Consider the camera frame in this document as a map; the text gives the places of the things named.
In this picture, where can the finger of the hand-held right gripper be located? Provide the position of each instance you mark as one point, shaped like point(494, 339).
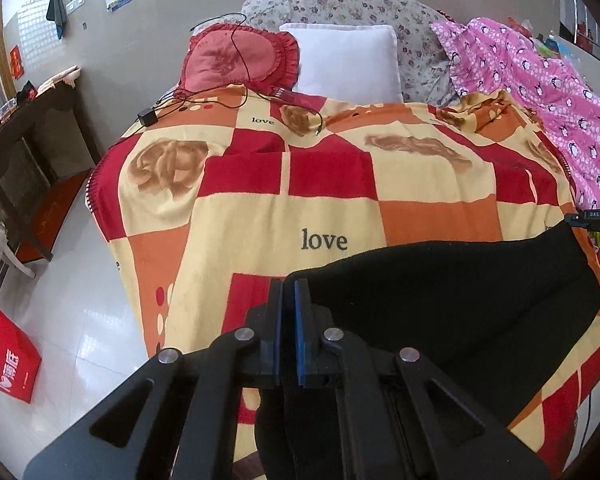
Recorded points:
point(590, 219)

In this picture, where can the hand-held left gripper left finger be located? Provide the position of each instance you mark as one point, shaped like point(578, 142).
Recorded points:
point(278, 340)

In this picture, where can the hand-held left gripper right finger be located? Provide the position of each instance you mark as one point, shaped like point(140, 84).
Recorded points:
point(300, 340)

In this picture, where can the black pants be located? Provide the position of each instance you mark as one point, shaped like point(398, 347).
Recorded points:
point(455, 300)

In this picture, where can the red orange checked blanket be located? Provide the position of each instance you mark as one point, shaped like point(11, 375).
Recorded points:
point(260, 210)

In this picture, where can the pink penguin print quilt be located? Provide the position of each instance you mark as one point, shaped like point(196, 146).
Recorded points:
point(530, 70)

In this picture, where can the pile of plastic bags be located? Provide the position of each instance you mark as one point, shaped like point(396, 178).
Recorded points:
point(550, 47)

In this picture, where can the red fire extinguisher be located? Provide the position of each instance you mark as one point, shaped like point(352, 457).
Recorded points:
point(584, 35)

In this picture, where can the steel railing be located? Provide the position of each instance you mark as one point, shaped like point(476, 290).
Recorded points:
point(573, 10)

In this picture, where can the floral grey pillow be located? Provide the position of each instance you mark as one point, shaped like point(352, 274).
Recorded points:
point(415, 45)

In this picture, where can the black power adapter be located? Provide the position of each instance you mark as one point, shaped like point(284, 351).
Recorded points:
point(146, 118)

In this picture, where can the red floor mat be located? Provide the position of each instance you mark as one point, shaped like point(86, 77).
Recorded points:
point(55, 210)

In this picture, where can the red paper bag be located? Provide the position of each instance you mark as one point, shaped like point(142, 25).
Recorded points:
point(10, 355)

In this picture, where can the white pillow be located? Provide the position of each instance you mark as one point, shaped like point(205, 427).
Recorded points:
point(345, 60)

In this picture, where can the red ruffled pillow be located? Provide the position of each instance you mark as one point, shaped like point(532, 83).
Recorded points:
point(230, 57)

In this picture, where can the dark wooden desk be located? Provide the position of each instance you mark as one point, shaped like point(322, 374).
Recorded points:
point(30, 125)

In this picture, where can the beige cloth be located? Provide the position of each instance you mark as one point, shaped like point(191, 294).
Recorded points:
point(60, 80)

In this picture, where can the small black red item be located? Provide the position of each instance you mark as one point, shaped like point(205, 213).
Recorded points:
point(26, 92)

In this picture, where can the clear plastic box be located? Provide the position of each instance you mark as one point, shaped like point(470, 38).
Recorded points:
point(7, 109)

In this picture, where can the dark hanging towel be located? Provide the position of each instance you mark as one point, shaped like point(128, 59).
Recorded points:
point(57, 7)

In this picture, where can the red wall sticker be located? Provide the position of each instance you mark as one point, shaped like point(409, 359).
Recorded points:
point(16, 61)

